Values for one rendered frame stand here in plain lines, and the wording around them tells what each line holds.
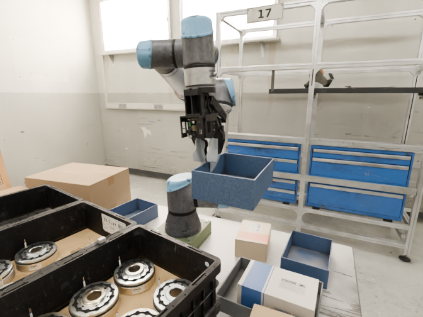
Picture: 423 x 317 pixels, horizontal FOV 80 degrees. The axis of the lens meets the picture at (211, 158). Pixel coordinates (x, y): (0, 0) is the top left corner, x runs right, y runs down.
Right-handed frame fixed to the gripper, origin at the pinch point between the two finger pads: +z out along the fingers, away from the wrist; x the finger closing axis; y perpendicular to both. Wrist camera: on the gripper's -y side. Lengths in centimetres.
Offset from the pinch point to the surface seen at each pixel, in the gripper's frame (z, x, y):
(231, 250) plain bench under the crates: 41.5, -6.1, -25.7
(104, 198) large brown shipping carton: 26, -72, -23
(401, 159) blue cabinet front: 35, 73, -172
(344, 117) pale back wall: 9, 34, -257
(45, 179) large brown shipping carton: 15, -97, -11
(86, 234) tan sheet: 26, -47, 6
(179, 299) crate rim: 19.2, 4.6, 24.9
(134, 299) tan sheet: 28.0, -11.7, 21.0
